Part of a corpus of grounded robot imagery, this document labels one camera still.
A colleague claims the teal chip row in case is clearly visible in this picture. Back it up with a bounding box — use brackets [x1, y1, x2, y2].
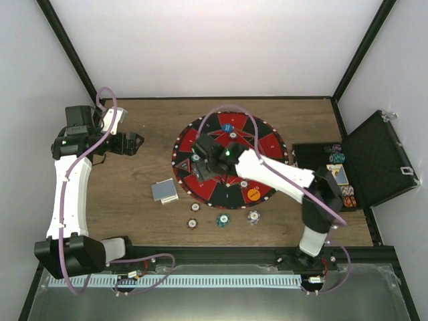
[329, 153, 346, 164]

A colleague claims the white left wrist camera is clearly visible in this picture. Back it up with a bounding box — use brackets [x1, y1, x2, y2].
[101, 108, 128, 135]

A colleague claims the blue small blind button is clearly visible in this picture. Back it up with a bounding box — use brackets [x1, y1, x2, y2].
[222, 123, 233, 133]

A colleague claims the black enclosure frame post left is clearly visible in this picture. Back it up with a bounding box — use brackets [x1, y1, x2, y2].
[36, 0, 97, 104]

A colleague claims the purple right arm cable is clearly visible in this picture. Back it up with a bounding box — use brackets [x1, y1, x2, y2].
[197, 104, 352, 296]

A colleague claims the black front mounting rail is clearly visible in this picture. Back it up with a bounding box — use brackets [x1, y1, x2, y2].
[124, 245, 400, 273]

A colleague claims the round red black poker mat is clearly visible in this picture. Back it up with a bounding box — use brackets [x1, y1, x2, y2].
[172, 112, 289, 209]

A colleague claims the card deck in case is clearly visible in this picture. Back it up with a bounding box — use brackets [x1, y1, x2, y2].
[326, 164, 349, 186]

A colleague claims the black poker chip case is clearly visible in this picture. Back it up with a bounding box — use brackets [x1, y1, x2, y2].
[292, 110, 420, 212]

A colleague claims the orange big blind button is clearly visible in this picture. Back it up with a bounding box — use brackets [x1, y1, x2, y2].
[246, 187, 261, 202]

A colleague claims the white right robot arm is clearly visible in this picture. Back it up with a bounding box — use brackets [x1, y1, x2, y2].
[192, 134, 346, 270]

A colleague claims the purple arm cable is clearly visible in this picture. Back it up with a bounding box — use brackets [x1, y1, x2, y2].
[58, 86, 176, 296]
[197, 104, 352, 296]

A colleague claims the white card box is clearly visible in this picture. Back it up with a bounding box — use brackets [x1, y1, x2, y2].
[160, 195, 179, 205]

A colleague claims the teal 50 chip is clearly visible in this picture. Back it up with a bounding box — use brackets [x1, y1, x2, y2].
[191, 154, 201, 162]

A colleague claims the red poker chip stack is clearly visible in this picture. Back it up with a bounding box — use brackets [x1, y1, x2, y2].
[187, 219, 199, 230]

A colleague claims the blue white poker chip stack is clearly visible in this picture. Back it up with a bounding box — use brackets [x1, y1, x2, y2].
[247, 211, 261, 225]

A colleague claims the black enclosure frame post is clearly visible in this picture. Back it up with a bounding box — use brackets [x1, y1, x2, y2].
[330, 0, 397, 101]
[36, 0, 97, 104]

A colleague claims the teal poker chip stack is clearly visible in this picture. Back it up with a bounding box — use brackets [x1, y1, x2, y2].
[216, 213, 230, 227]

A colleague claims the blue backed card deck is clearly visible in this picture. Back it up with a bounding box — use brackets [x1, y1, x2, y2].
[151, 179, 178, 201]

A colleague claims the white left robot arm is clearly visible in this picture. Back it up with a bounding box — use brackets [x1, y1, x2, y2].
[34, 106, 144, 280]

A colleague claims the light blue slotted cable duct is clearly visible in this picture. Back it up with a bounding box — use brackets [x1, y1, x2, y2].
[48, 274, 302, 288]

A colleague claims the black enclosure frame post right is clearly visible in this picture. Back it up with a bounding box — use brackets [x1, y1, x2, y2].
[330, 0, 397, 101]

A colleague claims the red 100 chip off mat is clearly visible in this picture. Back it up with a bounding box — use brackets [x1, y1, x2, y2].
[191, 203, 201, 212]

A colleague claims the orange red chip row case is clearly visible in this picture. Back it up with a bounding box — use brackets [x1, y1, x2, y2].
[343, 196, 357, 208]

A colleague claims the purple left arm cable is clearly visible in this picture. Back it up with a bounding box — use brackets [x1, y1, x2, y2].
[58, 86, 176, 296]

